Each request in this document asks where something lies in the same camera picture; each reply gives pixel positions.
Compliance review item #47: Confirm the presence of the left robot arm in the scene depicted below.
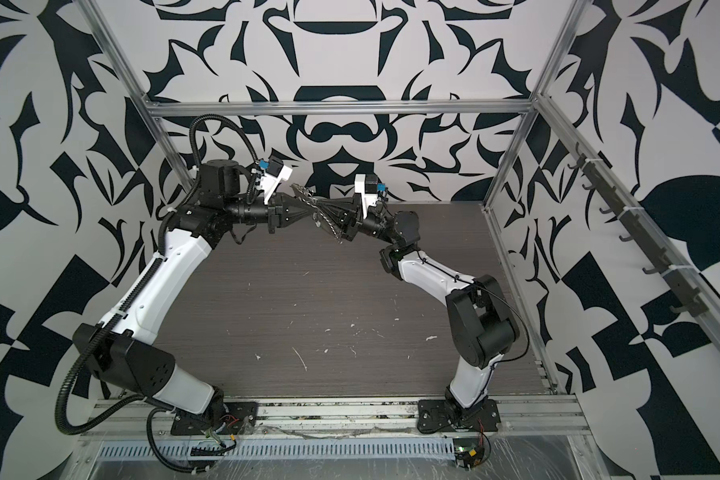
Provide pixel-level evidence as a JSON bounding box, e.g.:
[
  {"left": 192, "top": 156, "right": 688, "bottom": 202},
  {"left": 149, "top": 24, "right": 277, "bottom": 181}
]
[{"left": 55, "top": 158, "right": 321, "bottom": 432}]

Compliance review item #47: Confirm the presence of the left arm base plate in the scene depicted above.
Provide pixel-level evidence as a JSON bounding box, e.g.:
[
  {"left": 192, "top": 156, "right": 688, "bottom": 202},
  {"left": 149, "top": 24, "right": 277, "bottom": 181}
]
[{"left": 170, "top": 401, "right": 259, "bottom": 436}]

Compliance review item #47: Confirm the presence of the small green circuit board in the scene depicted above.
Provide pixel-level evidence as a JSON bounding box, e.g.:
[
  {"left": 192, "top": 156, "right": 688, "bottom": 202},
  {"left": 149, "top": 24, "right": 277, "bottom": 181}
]
[{"left": 454, "top": 437, "right": 491, "bottom": 470}]

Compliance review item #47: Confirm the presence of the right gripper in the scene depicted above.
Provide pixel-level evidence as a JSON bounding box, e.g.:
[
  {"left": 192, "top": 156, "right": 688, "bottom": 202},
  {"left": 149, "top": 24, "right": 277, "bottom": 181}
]
[{"left": 322, "top": 200, "right": 400, "bottom": 252}]

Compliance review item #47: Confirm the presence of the white slotted cable duct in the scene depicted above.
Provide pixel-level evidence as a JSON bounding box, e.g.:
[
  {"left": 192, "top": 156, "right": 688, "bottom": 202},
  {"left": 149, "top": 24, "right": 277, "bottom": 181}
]
[{"left": 95, "top": 437, "right": 457, "bottom": 462}]

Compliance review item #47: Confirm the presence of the metal key organizer plate with rings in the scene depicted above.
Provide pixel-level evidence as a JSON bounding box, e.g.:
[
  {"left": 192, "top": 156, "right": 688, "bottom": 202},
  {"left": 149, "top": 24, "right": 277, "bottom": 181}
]
[{"left": 291, "top": 184, "right": 344, "bottom": 244}]

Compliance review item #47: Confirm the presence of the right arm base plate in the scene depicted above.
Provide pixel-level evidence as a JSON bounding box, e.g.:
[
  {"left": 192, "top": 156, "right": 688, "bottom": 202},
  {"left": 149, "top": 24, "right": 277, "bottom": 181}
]
[{"left": 416, "top": 398, "right": 501, "bottom": 435}]

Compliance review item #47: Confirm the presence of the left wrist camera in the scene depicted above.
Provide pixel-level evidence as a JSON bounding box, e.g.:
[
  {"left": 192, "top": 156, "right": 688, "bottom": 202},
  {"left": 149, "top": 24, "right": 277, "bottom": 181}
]
[{"left": 257, "top": 156, "right": 293, "bottom": 205}]

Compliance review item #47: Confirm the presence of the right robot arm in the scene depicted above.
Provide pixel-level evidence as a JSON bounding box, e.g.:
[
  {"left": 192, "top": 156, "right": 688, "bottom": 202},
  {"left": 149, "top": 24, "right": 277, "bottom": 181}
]
[{"left": 314, "top": 199, "right": 521, "bottom": 414}]

